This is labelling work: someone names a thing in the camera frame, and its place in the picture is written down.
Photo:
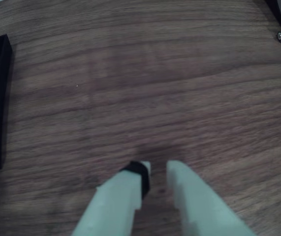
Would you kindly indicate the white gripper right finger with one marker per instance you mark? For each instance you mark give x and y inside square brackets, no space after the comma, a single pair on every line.
[196,206]

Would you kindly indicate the gripper white left finger black tape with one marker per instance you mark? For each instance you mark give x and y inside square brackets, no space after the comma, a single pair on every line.
[115,201]

